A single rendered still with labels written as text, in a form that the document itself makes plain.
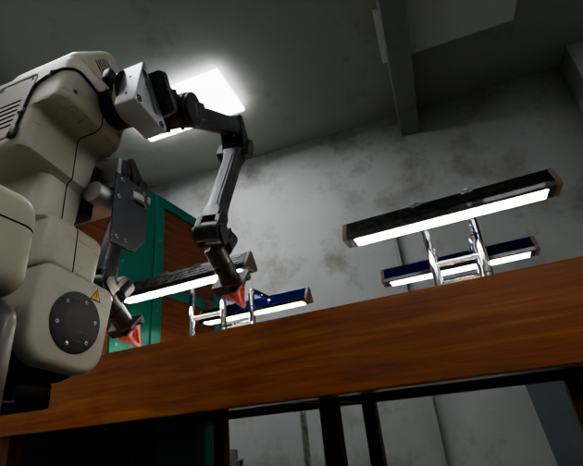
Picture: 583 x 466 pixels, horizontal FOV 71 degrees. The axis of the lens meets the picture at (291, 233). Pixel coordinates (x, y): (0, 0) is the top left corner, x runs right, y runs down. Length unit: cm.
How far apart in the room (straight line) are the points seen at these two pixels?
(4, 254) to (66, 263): 29
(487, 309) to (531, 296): 8
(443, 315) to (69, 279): 70
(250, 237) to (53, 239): 426
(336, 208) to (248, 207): 114
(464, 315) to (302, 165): 439
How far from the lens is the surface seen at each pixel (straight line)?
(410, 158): 488
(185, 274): 158
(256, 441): 455
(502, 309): 89
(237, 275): 115
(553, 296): 90
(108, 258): 137
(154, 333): 219
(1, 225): 52
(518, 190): 129
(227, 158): 130
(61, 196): 89
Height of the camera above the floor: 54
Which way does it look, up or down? 25 degrees up
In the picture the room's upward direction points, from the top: 6 degrees counter-clockwise
